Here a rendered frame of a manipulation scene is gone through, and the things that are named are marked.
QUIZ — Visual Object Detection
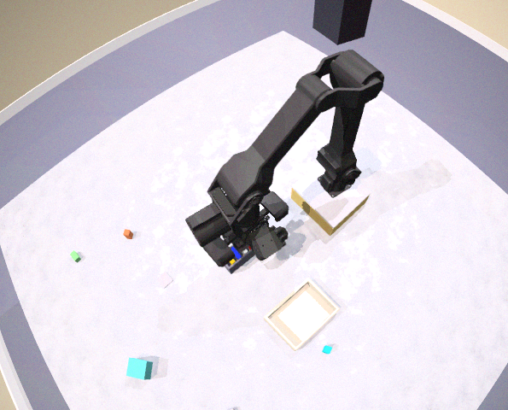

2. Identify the small green block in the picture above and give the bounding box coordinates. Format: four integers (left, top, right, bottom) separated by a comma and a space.
70, 251, 81, 263

